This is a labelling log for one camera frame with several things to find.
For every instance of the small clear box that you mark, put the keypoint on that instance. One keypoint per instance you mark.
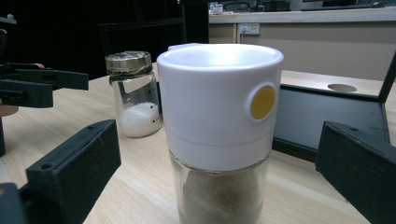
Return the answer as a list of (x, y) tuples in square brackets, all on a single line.
[(216, 8)]

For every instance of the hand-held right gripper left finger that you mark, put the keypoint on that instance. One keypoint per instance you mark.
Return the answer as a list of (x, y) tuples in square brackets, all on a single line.
[(71, 174)]

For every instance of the glass salt jar metal lid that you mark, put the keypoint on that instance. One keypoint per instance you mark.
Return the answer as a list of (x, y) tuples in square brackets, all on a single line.
[(137, 121)]

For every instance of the white lid seasoning jar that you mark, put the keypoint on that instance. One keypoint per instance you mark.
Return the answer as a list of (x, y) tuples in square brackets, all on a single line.
[(211, 109)]

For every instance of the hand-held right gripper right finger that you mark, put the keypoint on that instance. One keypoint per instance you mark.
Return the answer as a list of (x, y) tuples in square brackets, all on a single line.
[(361, 174)]

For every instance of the white wall socket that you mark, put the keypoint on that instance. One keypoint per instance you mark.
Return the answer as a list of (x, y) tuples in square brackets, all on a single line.
[(249, 29)]

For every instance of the black metal rack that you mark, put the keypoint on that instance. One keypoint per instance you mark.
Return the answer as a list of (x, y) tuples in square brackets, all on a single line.
[(327, 118)]

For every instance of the dark keyboard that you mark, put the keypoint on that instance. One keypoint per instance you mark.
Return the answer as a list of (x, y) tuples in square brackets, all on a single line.
[(342, 6)]

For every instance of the pale counter ledge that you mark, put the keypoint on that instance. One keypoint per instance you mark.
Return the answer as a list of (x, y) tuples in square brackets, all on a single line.
[(311, 15)]

